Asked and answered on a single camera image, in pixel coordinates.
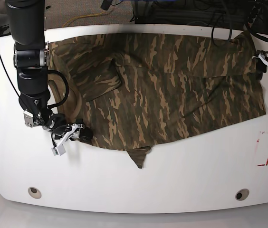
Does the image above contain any table cable grommet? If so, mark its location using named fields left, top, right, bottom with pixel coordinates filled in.
left=235, top=189, right=249, bottom=201
left=28, top=187, right=42, bottom=199

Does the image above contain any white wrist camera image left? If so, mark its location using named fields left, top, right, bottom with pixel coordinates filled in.
left=51, top=127, right=77, bottom=156

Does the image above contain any black robot arm image left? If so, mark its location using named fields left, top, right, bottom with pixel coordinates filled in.
left=5, top=0, right=93, bottom=143

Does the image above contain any camouflage T-shirt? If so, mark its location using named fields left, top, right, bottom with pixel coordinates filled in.
left=49, top=31, right=266, bottom=168

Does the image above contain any right table cable grommet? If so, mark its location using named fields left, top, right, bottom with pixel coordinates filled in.
left=235, top=189, right=249, bottom=201

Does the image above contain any left table cable grommet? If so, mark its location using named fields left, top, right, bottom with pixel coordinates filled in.
left=28, top=187, right=42, bottom=199

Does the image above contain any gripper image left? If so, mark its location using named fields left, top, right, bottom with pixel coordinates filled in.
left=51, top=123, right=93, bottom=142

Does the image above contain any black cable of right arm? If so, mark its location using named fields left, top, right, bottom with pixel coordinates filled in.
left=46, top=70, right=69, bottom=110

